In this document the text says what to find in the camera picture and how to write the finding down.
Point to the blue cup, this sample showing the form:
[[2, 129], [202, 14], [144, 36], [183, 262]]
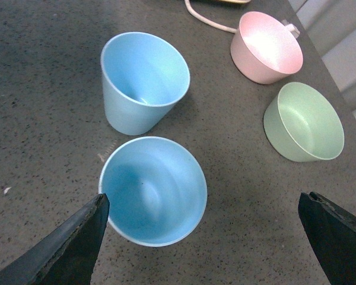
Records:
[[143, 77], [156, 189]]

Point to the green bowl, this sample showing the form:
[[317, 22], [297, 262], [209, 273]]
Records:
[[302, 125]]

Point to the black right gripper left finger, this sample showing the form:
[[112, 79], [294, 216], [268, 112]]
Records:
[[68, 254]]

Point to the grey curtain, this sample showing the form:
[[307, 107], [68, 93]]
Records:
[[331, 26]]

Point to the pink bowl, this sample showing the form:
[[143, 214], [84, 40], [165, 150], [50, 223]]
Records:
[[264, 49]]

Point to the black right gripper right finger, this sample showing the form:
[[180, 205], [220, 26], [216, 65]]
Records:
[[331, 231]]

